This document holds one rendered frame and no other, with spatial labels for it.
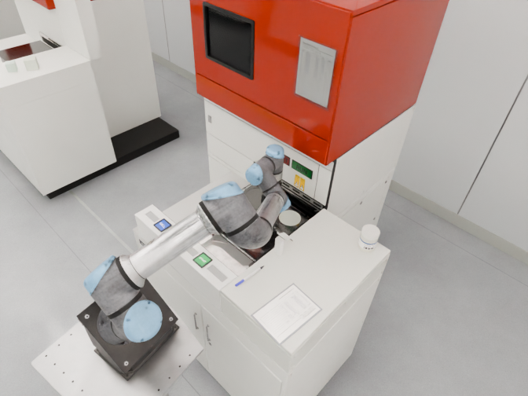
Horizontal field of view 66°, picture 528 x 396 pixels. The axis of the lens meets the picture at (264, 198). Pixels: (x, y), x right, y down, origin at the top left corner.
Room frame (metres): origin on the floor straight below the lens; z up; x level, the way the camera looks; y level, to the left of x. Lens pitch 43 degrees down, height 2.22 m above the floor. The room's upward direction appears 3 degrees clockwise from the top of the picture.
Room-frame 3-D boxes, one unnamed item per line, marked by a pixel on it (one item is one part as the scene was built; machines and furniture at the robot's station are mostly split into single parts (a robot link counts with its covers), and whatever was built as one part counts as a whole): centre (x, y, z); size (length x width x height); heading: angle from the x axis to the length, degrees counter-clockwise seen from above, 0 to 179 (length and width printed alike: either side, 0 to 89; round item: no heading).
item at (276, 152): (1.33, -0.03, 1.21); 0.09 x 0.08 x 0.11; 145
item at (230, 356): (1.17, 0.04, 0.41); 0.97 x 0.64 x 0.82; 48
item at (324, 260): (0.97, -0.19, 0.89); 0.62 x 0.35 x 0.14; 138
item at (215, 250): (1.09, 0.19, 0.87); 0.36 x 0.08 x 0.03; 48
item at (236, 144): (1.60, 0.02, 1.02); 0.82 x 0.03 x 0.40; 48
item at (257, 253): (1.30, 0.03, 0.90); 0.34 x 0.34 x 0.01; 48
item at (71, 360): (0.68, 0.47, 0.75); 0.45 x 0.44 x 0.13; 146
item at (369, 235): (1.10, -0.43, 1.01); 0.07 x 0.07 x 0.10
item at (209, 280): (1.07, 0.32, 0.89); 0.55 x 0.09 x 0.14; 48
